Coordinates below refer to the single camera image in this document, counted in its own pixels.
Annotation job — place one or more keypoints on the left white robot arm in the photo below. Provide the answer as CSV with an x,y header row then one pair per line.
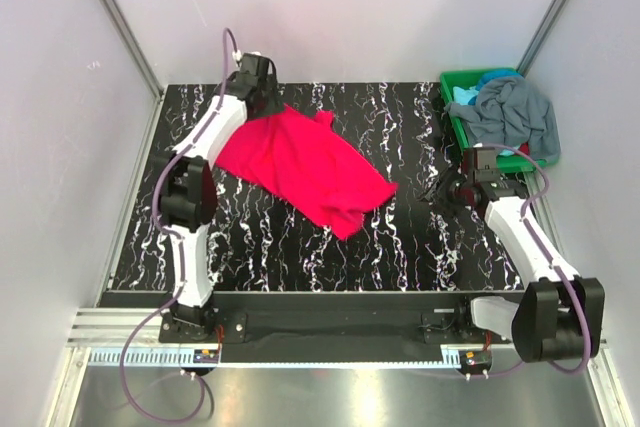
x,y
185,197

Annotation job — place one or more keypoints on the grey t shirt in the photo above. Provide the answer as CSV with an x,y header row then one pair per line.
x,y
511,111

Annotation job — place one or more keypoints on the left aluminium frame post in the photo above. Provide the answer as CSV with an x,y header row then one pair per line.
x,y
133,47

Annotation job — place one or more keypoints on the green plastic bin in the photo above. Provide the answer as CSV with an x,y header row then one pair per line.
x,y
508,161

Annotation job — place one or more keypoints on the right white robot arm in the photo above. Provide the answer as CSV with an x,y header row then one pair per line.
x,y
558,319

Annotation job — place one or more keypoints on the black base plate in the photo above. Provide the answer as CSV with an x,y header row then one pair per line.
x,y
341,327

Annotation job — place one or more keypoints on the aluminium front rail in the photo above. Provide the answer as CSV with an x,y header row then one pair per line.
x,y
128,337

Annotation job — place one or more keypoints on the aluminium frame post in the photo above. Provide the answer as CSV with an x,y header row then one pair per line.
x,y
133,47
541,34

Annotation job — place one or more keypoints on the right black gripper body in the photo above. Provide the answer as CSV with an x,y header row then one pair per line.
x,y
452,185

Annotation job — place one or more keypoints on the light blue t shirt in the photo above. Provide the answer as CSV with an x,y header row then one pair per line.
x,y
464,96

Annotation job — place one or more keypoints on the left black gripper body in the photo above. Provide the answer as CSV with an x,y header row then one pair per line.
x,y
271,86

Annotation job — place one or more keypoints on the red t shirt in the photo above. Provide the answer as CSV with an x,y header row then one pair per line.
x,y
301,160

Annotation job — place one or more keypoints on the right aluminium frame post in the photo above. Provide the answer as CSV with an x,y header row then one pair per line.
x,y
541,34

